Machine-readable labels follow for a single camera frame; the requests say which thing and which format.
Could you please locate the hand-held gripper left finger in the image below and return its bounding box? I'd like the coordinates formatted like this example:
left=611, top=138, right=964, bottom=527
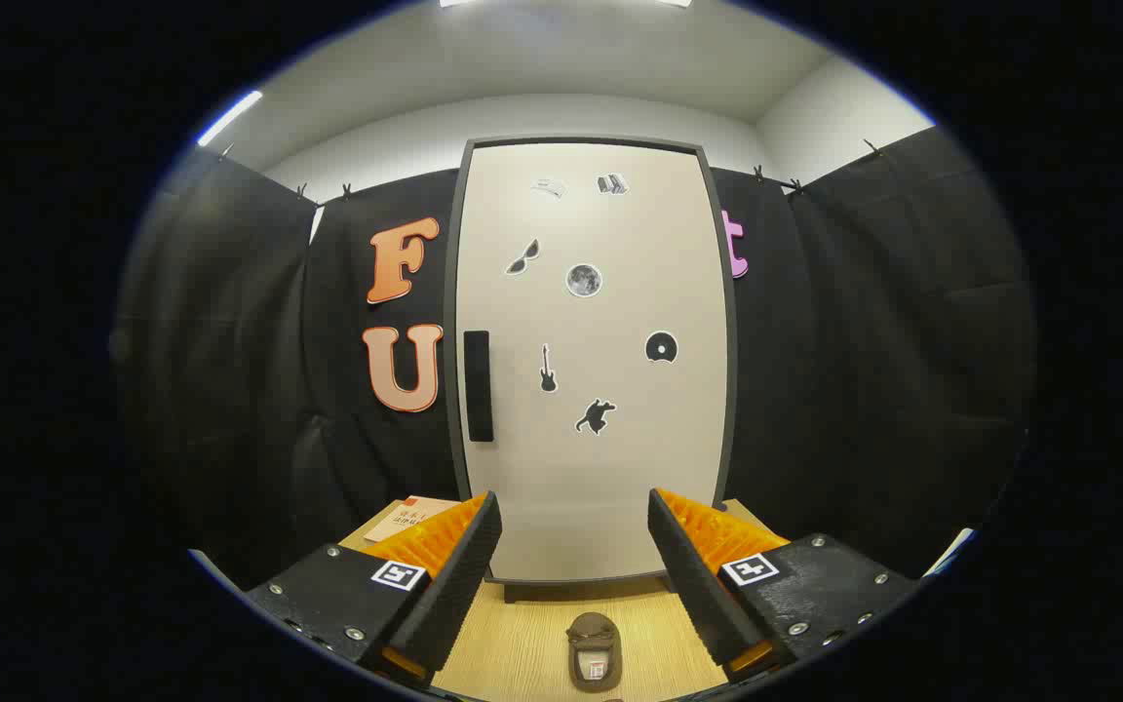
left=245, top=490, right=504, bottom=683

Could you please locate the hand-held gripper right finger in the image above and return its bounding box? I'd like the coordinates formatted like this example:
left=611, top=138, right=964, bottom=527
left=647, top=487, right=918, bottom=683

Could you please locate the dark grey shoe cabinet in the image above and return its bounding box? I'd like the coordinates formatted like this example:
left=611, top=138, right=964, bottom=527
left=443, top=136, right=740, bottom=604

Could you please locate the brown fuzzy shoe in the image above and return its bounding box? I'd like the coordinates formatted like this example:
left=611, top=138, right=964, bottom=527
left=566, top=612, right=623, bottom=693

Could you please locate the black door handle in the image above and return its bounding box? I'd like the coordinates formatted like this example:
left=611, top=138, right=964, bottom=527
left=464, top=331, right=494, bottom=443

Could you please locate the beige book with orange print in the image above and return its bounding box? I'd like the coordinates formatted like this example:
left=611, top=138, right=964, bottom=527
left=364, top=495, right=465, bottom=543

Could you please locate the black backdrop cloth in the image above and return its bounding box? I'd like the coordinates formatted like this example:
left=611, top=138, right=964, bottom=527
left=113, top=125, right=1035, bottom=586

